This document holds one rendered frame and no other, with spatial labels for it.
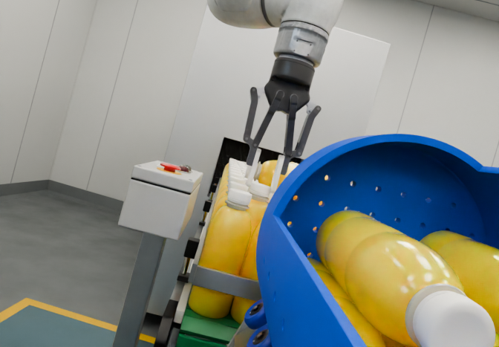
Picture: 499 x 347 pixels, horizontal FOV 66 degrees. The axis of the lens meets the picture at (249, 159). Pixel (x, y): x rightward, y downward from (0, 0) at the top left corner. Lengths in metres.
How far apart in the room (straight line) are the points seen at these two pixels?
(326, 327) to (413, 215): 0.33
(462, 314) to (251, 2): 0.64
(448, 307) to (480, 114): 5.02
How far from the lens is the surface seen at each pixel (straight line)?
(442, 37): 5.22
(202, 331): 0.63
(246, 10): 0.78
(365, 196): 0.47
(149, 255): 0.73
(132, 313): 0.77
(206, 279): 0.62
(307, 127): 0.69
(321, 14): 0.70
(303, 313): 0.21
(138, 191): 0.63
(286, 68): 0.67
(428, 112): 5.00
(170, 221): 0.63
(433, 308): 0.25
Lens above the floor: 1.17
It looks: 1 degrees down
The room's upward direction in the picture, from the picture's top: 16 degrees clockwise
